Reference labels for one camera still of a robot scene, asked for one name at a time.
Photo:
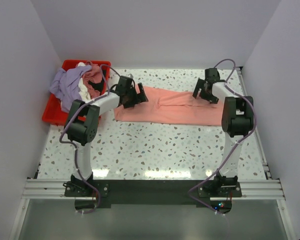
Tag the salmon pink t shirt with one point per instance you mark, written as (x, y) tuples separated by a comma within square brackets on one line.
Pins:
[(172, 107)]

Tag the dusty rose t shirt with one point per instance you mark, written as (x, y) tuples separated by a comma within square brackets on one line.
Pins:
[(92, 65)]

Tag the white t shirt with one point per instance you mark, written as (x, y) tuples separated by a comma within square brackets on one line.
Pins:
[(84, 89)]

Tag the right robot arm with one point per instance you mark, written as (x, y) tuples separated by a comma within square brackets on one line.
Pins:
[(237, 122)]

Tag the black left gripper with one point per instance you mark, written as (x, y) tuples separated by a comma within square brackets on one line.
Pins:
[(139, 98)]

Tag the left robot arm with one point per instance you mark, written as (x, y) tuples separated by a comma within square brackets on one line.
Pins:
[(82, 124)]

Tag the aluminium frame rail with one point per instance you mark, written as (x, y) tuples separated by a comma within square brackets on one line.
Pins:
[(151, 151)]

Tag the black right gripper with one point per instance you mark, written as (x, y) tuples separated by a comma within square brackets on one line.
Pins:
[(211, 99)]

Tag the black t shirt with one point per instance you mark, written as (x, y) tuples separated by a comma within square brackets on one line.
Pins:
[(97, 83)]

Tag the red plastic bin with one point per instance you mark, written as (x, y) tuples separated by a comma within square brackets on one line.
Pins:
[(53, 113)]

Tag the lavender t shirt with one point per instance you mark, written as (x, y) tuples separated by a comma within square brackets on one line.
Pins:
[(65, 85)]

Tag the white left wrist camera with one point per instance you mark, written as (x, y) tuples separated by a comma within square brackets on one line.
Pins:
[(130, 76)]

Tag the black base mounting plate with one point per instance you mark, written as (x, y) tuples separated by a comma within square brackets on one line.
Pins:
[(106, 193)]

